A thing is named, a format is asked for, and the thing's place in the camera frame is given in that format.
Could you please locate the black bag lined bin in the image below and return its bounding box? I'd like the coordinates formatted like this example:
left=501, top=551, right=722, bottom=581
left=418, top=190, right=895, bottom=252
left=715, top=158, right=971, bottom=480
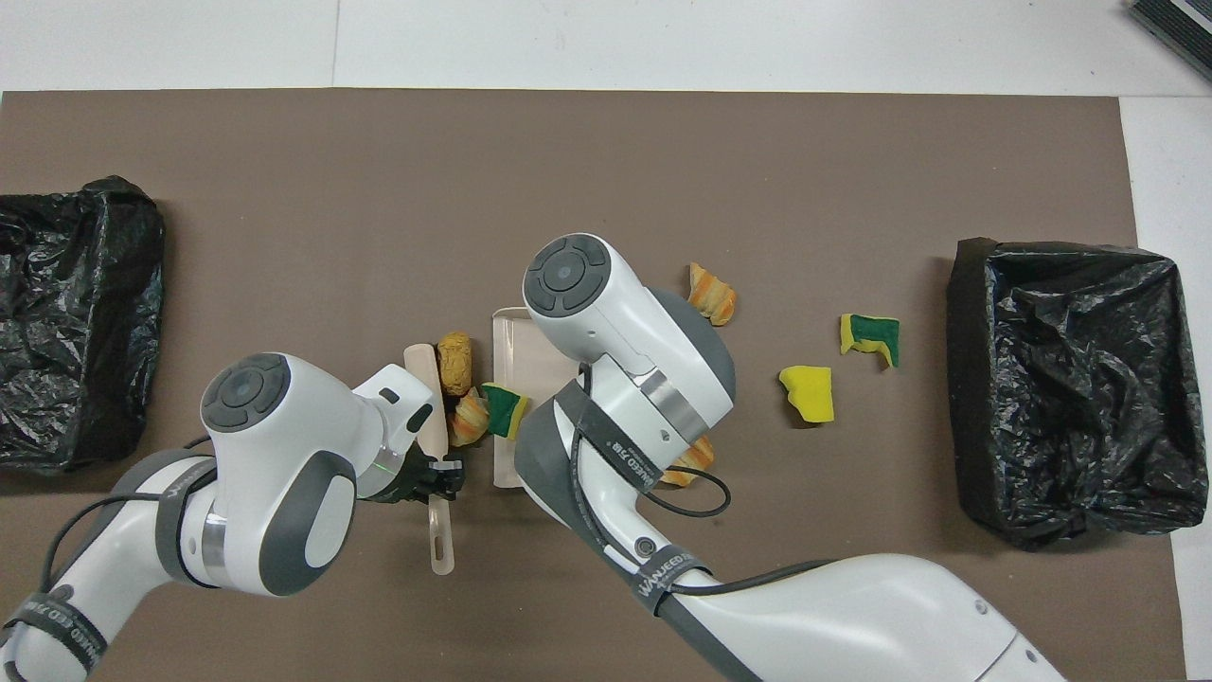
left=945, top=237, right=1211, bottom=552
left=0, top=175, right=167, bottom=475

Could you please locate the brown table mat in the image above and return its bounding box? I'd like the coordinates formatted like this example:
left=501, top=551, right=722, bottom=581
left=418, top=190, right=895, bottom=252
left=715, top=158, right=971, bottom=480
left=0, top=88, right=1189, bottom=682

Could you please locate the beige plastic dustpan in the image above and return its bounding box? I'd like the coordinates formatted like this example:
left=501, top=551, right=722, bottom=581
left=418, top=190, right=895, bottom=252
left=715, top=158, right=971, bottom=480
left=490, top=305, right=583, bottom=490

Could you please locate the small green yellow sponge piece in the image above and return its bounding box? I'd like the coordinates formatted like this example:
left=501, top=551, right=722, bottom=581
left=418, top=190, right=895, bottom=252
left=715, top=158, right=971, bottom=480
left=480, top=382, right=529, bottom=441

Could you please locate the notched green yellow sponge piece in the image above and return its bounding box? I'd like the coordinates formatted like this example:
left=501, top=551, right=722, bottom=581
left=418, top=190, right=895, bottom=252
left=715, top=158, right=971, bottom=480
left=839, top=314, right=901, bottom=368

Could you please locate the brown bread roll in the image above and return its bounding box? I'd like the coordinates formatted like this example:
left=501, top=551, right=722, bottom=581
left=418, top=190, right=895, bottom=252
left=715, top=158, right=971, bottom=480
left=437, top=331, right=473, bottom=398

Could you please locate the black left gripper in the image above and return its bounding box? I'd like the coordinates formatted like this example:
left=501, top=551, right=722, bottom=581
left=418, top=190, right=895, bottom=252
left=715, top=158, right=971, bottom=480
left=363, top=440, right=467, bottom=504

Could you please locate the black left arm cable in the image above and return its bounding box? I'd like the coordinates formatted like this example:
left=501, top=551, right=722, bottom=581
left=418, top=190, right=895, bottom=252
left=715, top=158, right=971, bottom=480
left=38, top=436, right=214, bottom=607

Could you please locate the beige brush with black bristles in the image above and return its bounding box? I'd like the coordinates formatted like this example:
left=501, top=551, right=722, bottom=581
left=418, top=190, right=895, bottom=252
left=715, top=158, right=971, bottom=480
left=403, top=343, right=457, bottom=577

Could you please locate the dark ribbed device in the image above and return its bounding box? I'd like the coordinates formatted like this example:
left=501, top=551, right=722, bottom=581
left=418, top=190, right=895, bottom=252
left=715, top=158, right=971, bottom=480
left=1127, top=0, right=1212, bottom=82

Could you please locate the striped croissant piece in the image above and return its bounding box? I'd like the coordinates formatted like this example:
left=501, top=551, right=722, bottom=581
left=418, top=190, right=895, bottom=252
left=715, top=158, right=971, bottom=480
left=660, top=436, right=716, bottom=489
left=448, top=386, right=491, bottom=448
left=688, top=262, right=738, bottom=328

